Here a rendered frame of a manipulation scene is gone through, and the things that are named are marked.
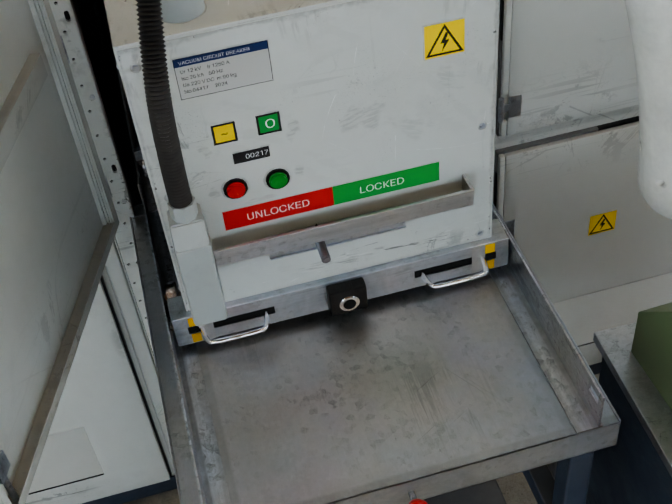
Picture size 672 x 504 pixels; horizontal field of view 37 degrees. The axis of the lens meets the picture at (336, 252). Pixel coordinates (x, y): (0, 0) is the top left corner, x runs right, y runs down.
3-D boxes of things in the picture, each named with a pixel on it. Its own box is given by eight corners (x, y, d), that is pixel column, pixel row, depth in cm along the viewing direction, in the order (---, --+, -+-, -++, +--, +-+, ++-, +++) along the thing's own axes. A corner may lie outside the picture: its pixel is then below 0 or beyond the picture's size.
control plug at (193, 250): (229, 319, 140) (207, 228, 127) (195, 328, 139) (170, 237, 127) (219, 281, 145) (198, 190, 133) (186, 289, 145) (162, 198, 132)
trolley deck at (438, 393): (616, 445, 145) (621, 420, 141) (195, 564, 137) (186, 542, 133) (456, 164, 193) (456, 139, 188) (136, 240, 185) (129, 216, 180)
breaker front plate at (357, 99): (491, 248, 159) (501, -26, 125) (190, 322, 153) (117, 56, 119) (488, 242, 160) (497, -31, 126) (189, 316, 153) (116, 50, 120)
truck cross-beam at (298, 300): (508, 264, 162) (509, 238, 158) (178, 347, 155) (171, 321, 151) (496, 244, 165) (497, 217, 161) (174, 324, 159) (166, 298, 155)
